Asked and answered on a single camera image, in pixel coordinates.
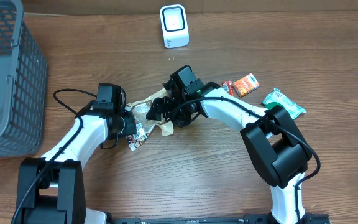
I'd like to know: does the beige snack bag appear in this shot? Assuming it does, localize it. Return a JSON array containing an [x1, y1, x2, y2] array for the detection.
[[126, 88, 174, 151]]

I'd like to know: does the red stick packet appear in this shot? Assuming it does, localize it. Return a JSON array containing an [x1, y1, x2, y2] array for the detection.
[[221, 80, 234, 96]]

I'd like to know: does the orange tissue pack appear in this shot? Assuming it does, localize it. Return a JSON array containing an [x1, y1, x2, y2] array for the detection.
[[233, 73, 259, 97]]

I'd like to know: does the green lid jar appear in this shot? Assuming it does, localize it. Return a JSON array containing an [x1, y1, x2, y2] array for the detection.
[[265, 102, 278, 110]]

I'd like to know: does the teal snack packet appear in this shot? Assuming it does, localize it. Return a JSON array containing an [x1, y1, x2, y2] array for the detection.
[[262, 88, 306, 119]]

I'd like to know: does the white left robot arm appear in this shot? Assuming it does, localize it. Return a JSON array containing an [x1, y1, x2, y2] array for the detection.
[[12, 83, 136, 223]]

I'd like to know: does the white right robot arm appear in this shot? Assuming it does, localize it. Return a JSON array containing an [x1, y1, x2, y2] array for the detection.
[[146, 65, 311, 223]]

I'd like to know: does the white barcode scanner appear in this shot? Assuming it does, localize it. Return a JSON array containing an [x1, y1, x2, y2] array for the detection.
[[159, 4, 190, 49]]

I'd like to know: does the grey plastic mesh basket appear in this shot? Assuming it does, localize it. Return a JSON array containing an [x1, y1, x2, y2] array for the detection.
[[0, 0, 49, 157]]

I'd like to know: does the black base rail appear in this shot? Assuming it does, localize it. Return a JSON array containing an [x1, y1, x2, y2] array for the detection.
[[104, 212, 331, 224]]

